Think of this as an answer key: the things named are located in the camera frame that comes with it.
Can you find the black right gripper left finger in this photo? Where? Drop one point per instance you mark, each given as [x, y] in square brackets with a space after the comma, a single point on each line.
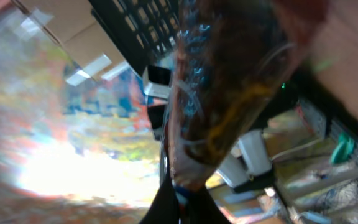
[164, 208]

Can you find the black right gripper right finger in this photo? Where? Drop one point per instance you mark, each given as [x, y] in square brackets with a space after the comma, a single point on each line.
[203, 210]

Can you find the red brown candy bar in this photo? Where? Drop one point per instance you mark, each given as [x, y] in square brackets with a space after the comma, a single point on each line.
[232, 58]

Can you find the brown cardboard box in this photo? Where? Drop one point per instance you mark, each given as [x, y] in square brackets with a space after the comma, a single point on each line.
[69, 24]

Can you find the grey plastic basket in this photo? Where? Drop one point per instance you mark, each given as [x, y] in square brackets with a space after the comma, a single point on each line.
[144, 31]

